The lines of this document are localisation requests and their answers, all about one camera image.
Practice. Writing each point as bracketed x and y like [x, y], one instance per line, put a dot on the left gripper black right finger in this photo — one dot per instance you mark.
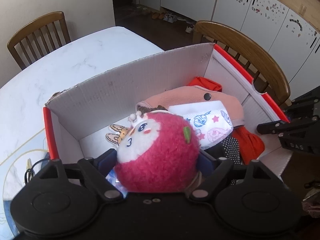
[217, 176]

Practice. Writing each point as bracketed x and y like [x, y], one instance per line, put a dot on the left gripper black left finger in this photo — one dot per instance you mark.
[95, 171]

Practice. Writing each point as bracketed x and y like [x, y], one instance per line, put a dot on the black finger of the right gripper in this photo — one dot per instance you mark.
[277, 127]
[305, 105]

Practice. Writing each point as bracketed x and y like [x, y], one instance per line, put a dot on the blue card pack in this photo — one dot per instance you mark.
[113, 179]

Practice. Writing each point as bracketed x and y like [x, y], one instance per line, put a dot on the black dotted glove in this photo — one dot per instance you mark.
[231, 149]

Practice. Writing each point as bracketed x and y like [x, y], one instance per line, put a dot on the red knotted cloth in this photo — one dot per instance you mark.
[251, 146]

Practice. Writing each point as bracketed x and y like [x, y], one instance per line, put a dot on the cartoon face plush keychain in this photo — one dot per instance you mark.
[118, 133]

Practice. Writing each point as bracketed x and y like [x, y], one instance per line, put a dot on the pink cartoon sticker packet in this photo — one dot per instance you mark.
[210, 121]

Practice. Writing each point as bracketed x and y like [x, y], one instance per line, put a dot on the red white cardboard box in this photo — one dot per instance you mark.
[76, 119]

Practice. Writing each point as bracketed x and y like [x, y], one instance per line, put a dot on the pink fuzzy plush ball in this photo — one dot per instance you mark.
[159, 154]

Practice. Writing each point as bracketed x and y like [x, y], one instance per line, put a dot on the light wooden chair near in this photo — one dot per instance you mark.
[268, 76]

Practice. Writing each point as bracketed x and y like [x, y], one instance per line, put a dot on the dark wooden chair far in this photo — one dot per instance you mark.
[39, 38]

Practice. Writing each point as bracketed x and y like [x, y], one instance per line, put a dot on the white wall cabinet unit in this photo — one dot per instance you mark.
[287, 29]

